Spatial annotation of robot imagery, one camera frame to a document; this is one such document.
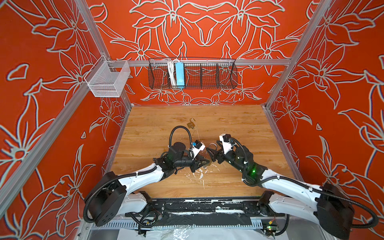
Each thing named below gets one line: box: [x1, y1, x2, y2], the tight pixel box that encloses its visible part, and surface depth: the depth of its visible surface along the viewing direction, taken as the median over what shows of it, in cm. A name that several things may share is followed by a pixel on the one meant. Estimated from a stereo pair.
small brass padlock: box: [187, 117, 196, 129], surface depth 109 cm
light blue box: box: [175, 62, 185, 86], surface depth 91 cm
